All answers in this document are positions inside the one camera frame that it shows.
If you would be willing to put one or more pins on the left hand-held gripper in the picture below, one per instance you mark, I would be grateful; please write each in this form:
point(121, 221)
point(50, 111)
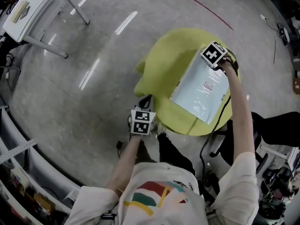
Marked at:
point(140, 126)

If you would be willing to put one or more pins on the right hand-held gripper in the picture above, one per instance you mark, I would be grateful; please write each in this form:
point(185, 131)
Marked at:
point(213, 54)

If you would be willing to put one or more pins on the light blue package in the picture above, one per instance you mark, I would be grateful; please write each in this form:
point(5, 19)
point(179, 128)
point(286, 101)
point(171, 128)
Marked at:
point(201, 97)

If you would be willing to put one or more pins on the person's right forearm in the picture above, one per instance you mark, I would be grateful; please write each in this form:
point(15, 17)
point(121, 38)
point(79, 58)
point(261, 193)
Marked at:
point(239, 116)

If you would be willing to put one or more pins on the person's left forearm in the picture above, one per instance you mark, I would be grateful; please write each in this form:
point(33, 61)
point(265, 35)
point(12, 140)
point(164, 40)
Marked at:
point(124, 163)

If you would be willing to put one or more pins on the person's right shoe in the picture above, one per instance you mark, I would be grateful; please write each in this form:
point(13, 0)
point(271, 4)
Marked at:
point(161, 128)

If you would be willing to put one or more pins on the round yellow-green table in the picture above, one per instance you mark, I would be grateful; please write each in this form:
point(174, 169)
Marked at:
point(168, 62)

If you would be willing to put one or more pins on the black power adapter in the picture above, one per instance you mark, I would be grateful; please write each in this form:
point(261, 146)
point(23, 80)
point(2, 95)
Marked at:
point(119, 145)

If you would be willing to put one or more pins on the person's black trousers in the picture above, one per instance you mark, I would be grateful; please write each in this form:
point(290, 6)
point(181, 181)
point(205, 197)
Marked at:
point(173, 151)

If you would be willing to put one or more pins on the cardboard box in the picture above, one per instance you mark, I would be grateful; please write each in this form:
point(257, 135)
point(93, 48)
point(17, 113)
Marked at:
point(296, 85)

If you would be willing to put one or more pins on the person's white printed t-shirt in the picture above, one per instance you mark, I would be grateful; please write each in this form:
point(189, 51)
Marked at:
point(164, 196)

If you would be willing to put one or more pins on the black office chair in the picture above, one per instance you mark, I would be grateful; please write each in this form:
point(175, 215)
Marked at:
point(281, 128)

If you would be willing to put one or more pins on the white shelf unit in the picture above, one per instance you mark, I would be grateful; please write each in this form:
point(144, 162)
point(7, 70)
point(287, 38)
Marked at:
point(35, 172)

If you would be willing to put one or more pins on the beige foam block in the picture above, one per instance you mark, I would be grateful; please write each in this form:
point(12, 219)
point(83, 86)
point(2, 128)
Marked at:
point(20, 12)

